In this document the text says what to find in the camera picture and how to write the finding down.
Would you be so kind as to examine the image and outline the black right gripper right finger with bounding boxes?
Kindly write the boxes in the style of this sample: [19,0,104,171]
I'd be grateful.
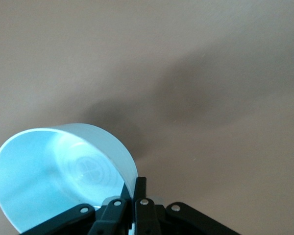
[133,176,243,235]

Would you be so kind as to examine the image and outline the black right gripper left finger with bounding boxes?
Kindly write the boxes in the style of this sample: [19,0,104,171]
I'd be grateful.
[19,182,135,235]

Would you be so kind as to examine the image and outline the light blue bowl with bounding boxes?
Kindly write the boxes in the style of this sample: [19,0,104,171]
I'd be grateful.
[0,123,139,235]

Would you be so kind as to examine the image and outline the brown table cover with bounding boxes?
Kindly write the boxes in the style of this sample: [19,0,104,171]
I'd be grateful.
[0,0,294,235]

